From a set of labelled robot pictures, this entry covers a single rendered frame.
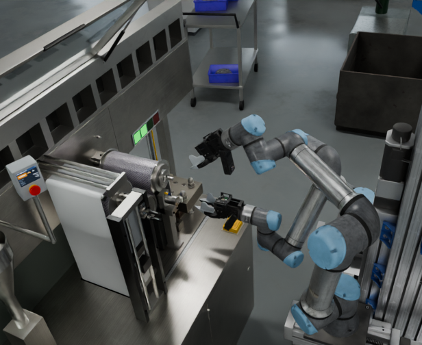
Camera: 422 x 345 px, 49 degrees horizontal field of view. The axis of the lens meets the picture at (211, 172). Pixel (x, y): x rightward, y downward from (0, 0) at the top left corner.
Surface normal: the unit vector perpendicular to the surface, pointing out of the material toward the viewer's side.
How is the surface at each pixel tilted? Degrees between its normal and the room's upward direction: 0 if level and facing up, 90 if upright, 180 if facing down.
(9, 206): 90
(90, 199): 90
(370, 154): 0
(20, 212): 90
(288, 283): 0
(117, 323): 0
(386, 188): 90
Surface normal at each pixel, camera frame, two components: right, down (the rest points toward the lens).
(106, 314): -0.07, -0.78
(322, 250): -0.84, 0.28
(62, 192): -0.43, 0.59
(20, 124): 0.90, 0.22
